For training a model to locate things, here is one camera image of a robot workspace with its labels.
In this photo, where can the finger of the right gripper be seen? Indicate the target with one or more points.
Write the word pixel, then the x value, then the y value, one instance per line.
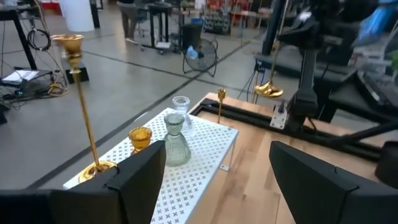
pixel 286 36

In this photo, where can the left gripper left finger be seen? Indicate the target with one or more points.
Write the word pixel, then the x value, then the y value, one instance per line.
pixel 93 202

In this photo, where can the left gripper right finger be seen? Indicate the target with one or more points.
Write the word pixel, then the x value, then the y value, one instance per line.
pixel 326 199

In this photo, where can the amber glass candle holder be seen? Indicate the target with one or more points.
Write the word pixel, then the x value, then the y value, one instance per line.
pixel 140 138

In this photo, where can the medium gold candlestick holder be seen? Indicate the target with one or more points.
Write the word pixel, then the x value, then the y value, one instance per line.
pixel 221 93

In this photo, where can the clear ribbed glass vase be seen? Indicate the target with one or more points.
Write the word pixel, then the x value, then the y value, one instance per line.
pixel 176 149

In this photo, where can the clear glass candle holder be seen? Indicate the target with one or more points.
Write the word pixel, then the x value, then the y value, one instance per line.
pixel 181 104

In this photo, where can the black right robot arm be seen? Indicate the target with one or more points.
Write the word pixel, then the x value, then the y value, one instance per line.
pixel 306 93

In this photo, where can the black pole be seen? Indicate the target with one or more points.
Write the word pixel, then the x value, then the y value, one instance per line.
pixel 273 28

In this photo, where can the blue plastic sheet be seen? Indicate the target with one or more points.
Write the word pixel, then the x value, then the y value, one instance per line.
pixel 373 25

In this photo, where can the black crate rack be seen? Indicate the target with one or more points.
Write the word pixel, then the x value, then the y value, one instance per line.
pixel 217 21

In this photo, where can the black floor fan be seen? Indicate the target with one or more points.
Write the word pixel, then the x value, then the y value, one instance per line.
pixel 202 56

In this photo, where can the black bin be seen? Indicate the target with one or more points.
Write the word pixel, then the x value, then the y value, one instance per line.
pixel 191 34

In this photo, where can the white perforated metal shelf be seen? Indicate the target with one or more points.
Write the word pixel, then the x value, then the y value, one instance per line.
pixel 192 174

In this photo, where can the black box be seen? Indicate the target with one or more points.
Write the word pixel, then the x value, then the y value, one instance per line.
pixel 84 74

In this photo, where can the black device green light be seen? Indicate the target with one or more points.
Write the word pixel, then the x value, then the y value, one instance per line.
pixel 18 92

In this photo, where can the black standing desk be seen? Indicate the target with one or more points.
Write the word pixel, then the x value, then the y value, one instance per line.
pixel 151 28

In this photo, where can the white paper sheet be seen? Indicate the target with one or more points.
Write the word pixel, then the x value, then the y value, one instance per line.
pixel 21 76

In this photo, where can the person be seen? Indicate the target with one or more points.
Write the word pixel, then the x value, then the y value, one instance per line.
pixel 127 18

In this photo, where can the black table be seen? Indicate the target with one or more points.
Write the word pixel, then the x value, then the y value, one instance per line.
pixel 23 40

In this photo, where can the white round pillar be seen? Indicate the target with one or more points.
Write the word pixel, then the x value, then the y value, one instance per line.
pixel 76 15

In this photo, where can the shelf with red bins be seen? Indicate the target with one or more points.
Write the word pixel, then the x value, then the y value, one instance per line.
pixel 49 4

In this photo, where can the black aluminium table frame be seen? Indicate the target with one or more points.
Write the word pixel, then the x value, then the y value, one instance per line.
pixel 248 116

